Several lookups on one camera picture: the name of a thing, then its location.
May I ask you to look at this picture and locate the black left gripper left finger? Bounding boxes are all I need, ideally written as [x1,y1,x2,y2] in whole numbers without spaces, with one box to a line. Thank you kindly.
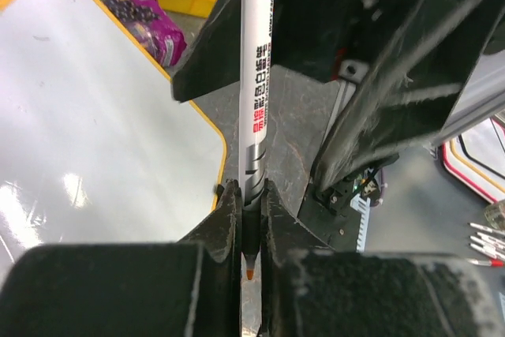
[1,181,241,336]

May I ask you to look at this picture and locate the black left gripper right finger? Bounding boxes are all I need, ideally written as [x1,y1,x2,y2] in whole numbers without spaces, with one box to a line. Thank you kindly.
[260,182,504,336]

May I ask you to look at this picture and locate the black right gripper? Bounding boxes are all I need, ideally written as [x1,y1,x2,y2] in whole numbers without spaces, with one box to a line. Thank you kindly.
[171,0,504,191]

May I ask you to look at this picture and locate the white marker pen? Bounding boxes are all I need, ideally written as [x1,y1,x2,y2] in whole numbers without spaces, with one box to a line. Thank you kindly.
[238,0,275,279]

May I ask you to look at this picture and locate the yellow framed whiteboard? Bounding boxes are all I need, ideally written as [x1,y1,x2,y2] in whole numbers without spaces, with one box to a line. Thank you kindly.
[1,0,226,272]

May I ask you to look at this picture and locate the spare marker pens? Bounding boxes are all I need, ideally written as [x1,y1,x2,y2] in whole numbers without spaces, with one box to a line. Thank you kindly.
[467,223,504,268]

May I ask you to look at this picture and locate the purple grape snack bag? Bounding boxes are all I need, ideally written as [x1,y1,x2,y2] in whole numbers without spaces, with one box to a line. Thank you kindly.
[100,0,187,69]

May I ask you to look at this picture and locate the light blue cable duct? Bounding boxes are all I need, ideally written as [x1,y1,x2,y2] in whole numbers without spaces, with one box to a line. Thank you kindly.
[350,194,372,253]

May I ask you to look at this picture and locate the aluminium frame rail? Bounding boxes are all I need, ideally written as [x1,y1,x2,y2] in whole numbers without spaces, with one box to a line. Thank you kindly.
[432,51,504,147]

